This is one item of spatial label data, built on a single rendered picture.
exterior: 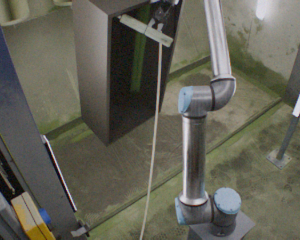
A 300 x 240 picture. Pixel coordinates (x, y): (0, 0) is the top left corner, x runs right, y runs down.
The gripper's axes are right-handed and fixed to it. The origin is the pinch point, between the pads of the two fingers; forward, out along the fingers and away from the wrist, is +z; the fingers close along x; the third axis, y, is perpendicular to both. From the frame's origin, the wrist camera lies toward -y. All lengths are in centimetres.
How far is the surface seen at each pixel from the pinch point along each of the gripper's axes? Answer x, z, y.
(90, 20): 32.5, 7.4, -8.4
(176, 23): -7.6, -4.4, 39.5
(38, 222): -8, 26, -117
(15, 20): 116, 56, 51
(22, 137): 21, 45, -73
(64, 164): 24, 160, 43
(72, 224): -13, 114, -47
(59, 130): 50, 152, 74
